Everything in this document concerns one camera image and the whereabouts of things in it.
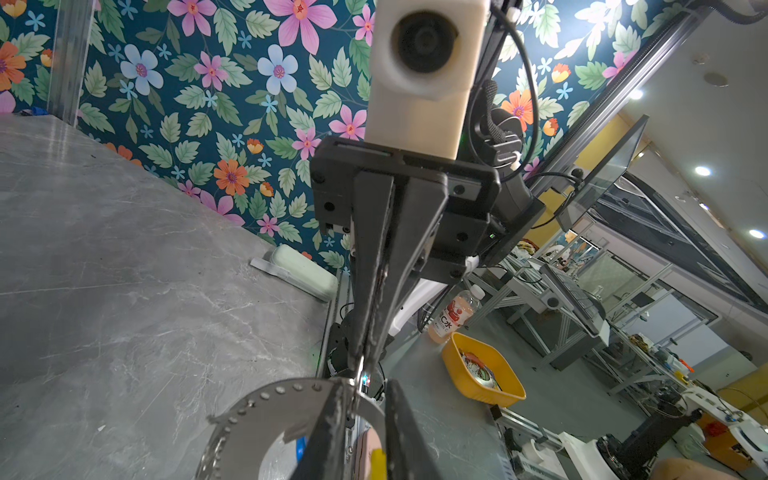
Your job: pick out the black monitor screen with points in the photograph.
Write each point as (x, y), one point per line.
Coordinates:
(602, 177)

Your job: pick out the silver metal keyring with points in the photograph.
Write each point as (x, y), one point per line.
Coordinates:
(287, 410)

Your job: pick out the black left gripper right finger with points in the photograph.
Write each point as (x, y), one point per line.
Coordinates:
(407, 454)

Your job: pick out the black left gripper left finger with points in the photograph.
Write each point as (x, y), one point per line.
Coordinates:
(324, 455)

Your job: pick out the yellow plastic tray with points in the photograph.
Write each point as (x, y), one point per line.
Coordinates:
(480, 372)

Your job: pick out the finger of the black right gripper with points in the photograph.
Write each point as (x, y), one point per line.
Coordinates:
(418, 206)
(371, 211)

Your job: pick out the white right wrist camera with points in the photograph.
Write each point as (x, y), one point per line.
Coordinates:
(423, 65)

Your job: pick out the yellow capped key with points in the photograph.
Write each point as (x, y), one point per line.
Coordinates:
(378, 465)

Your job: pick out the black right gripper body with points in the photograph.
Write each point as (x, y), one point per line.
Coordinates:
(472, 191)

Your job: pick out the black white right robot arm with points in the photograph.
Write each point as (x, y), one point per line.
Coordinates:
(493, 138)

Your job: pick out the plastic drink bottle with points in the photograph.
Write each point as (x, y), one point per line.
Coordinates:
(457, 312)

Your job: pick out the pale green sponge block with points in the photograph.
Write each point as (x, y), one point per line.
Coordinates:
(294, 268)

